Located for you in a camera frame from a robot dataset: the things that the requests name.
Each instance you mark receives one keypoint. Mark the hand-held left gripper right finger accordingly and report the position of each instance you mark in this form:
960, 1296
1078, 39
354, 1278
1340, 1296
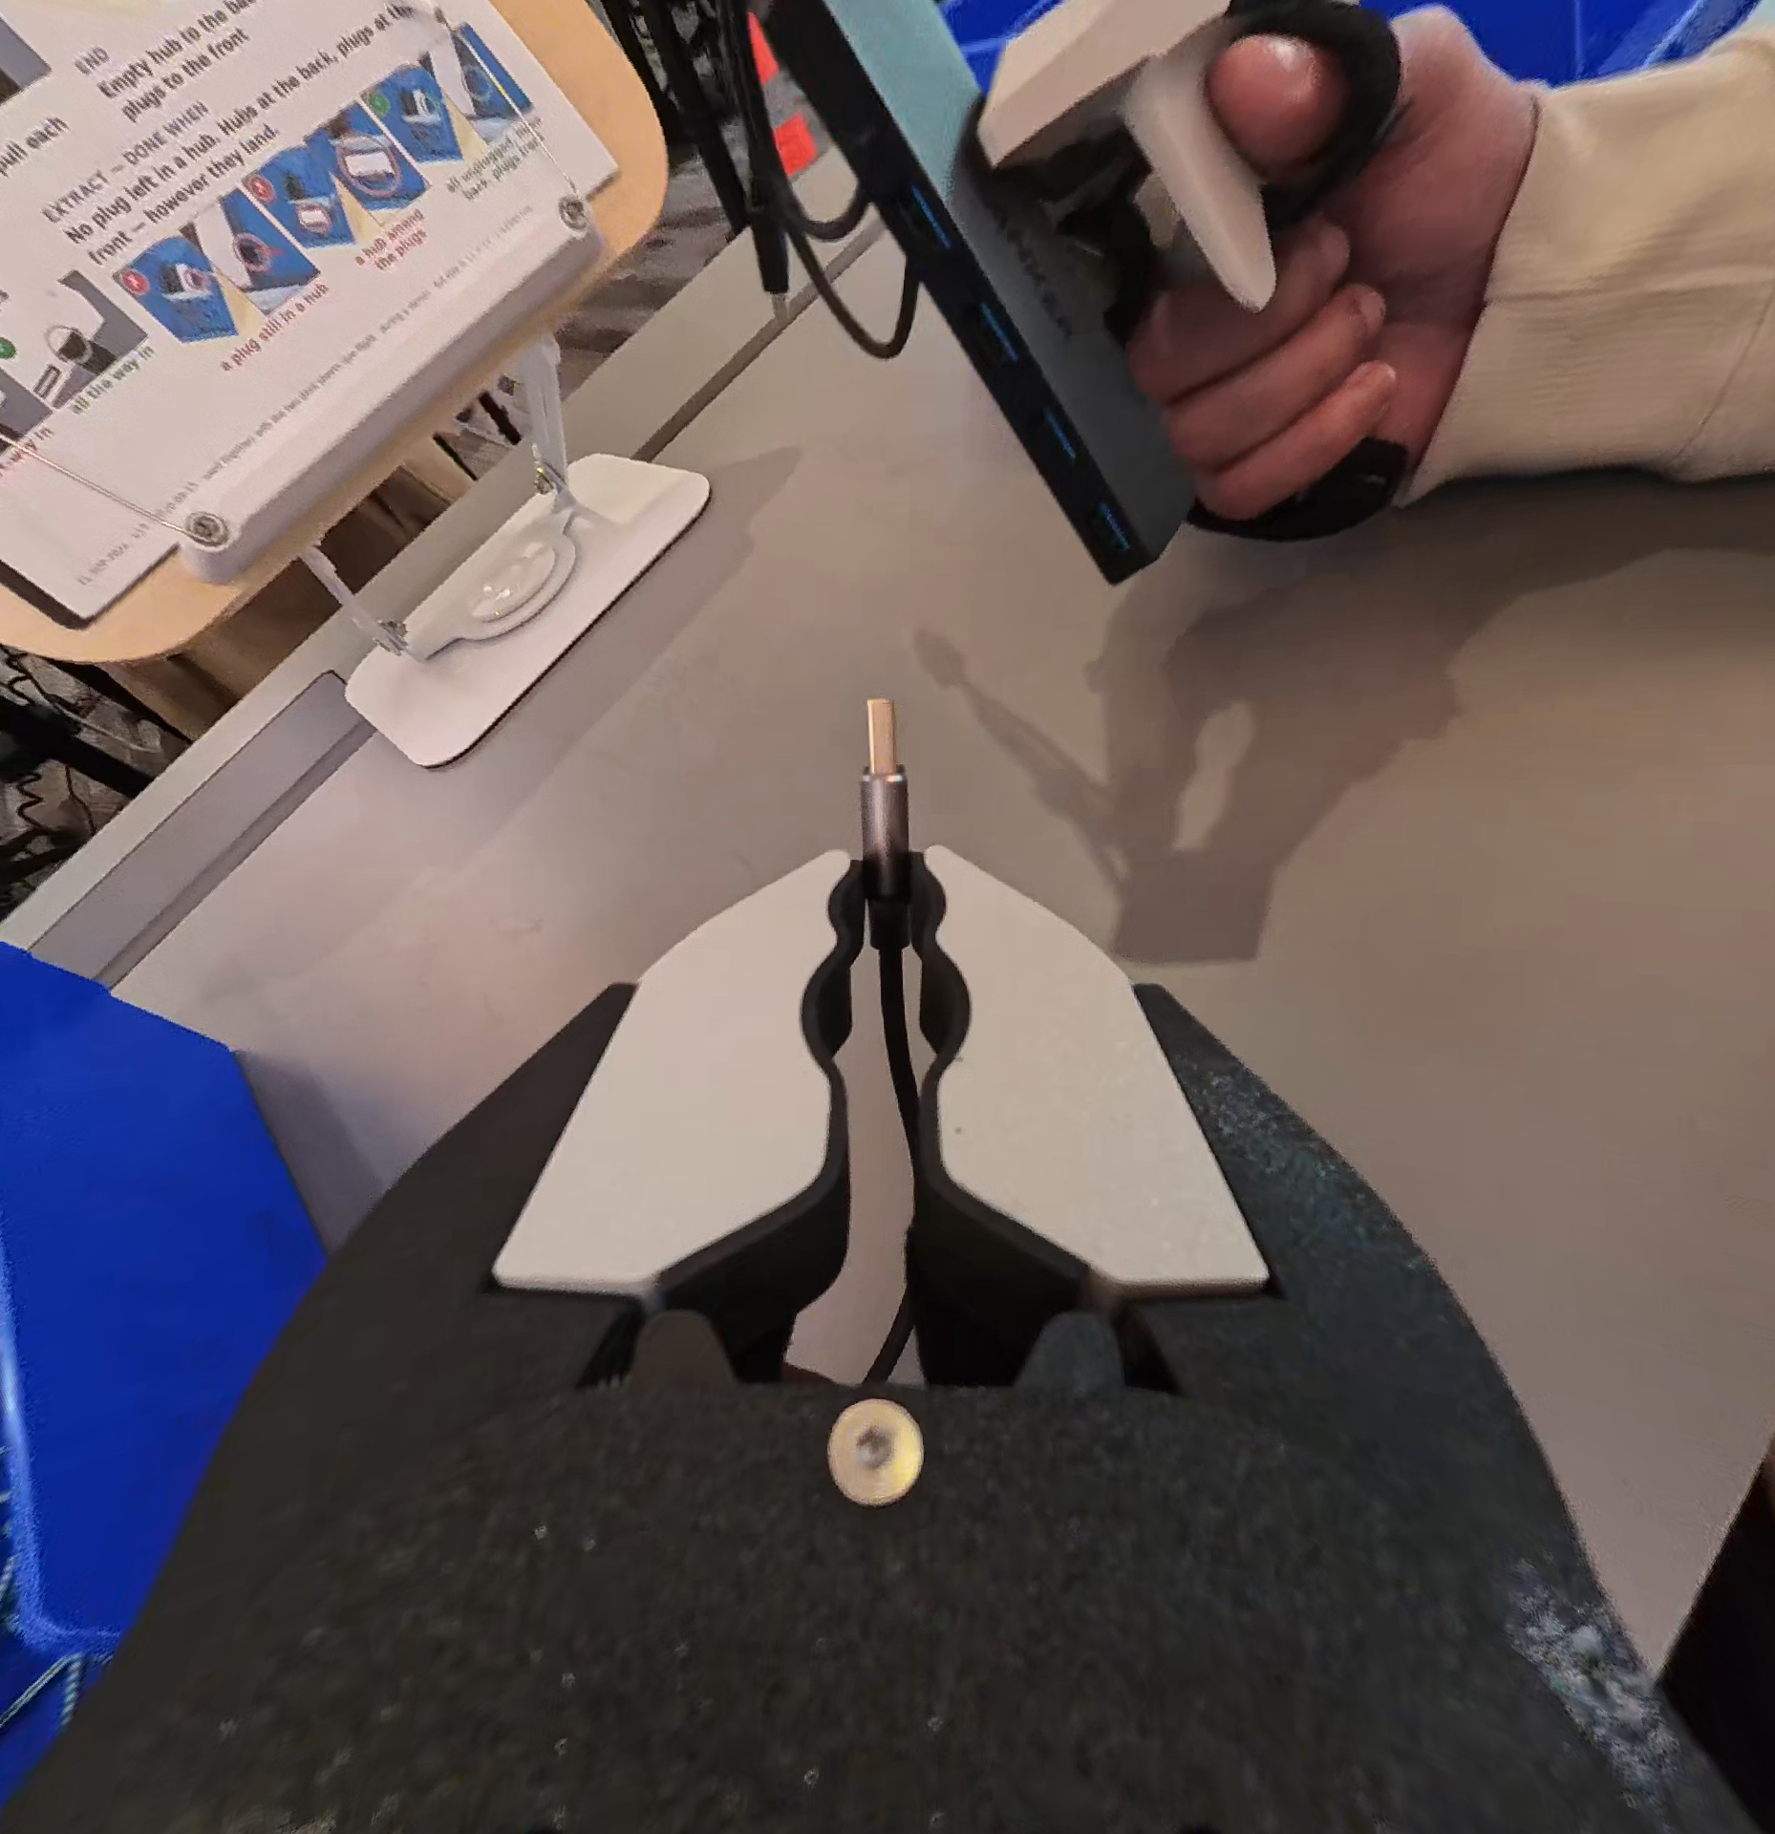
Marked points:
1089, 1147

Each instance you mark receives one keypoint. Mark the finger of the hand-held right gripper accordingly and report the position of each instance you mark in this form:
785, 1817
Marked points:
1089, 72

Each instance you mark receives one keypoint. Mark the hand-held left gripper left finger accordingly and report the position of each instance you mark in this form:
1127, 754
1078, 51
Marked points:
658, 1134

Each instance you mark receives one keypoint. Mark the large dark grey hub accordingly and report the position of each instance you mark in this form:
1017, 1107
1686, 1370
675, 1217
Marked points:
1030, 359

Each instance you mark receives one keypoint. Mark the blue plastic bin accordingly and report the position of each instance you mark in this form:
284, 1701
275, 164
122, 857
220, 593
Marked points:
115, 1218
1617, 36

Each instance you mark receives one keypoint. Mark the person's right forearm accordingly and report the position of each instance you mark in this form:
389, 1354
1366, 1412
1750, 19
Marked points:
1617, 257

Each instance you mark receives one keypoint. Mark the orange traffic cone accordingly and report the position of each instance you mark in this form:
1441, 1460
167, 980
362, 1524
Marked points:
791, 144

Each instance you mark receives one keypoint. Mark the white and wooden book stand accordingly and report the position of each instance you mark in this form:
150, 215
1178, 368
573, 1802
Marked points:
542, 572

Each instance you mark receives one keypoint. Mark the tan cloth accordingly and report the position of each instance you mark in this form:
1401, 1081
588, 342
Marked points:
258, 630

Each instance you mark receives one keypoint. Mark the printed instruction sheet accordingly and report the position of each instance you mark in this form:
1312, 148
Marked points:
258, 215

